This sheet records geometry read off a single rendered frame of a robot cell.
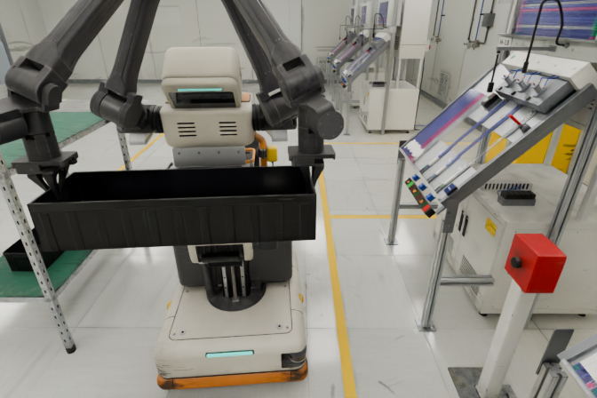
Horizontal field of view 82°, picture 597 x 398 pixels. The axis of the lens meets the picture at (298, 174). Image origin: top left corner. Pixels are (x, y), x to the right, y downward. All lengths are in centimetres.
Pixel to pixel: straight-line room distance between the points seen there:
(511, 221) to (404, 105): 328
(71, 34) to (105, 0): 10
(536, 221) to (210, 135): 148
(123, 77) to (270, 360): 117
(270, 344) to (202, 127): 91
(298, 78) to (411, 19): 413
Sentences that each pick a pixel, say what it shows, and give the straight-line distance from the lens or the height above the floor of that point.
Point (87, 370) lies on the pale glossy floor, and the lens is 204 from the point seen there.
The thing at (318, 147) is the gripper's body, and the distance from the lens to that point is 74.
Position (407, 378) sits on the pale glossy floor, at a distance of 184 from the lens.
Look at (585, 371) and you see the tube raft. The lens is 109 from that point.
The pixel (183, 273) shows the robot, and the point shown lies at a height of 39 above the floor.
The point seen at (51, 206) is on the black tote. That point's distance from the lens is 83.
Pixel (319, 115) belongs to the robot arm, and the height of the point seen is 130.
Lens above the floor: 146
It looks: 24 degrees down
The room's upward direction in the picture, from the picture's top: straight up
